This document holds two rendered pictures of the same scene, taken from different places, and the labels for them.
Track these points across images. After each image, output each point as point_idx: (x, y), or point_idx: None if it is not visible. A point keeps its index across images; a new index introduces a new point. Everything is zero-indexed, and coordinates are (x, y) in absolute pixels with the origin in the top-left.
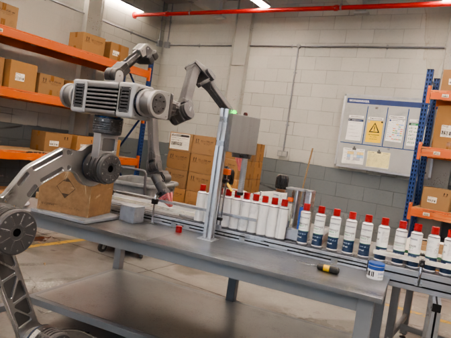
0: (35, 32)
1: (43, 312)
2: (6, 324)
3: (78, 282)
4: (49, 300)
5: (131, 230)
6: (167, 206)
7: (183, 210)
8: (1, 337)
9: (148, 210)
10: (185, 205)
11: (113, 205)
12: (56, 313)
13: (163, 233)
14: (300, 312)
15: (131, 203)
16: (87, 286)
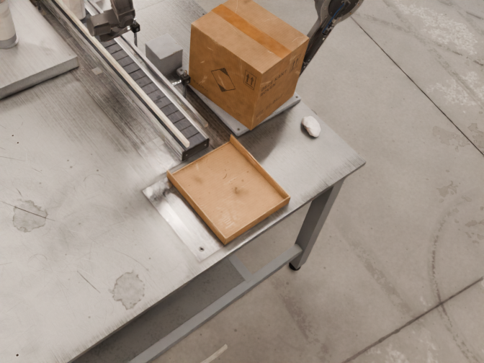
0: None
1: (214, 362)
2: (270, 325)
3: (165, 330)
4: (227, 258)
5: (184, 24)
6: (1, 192)
7: (86, 29)
8: (276, 284)
9: (128, 65)
10: (96, 5)
11: (174, 100)
12: (194, 353)
13: (147, 12)
14: None
15: (161, 55)
16: (154, 311)
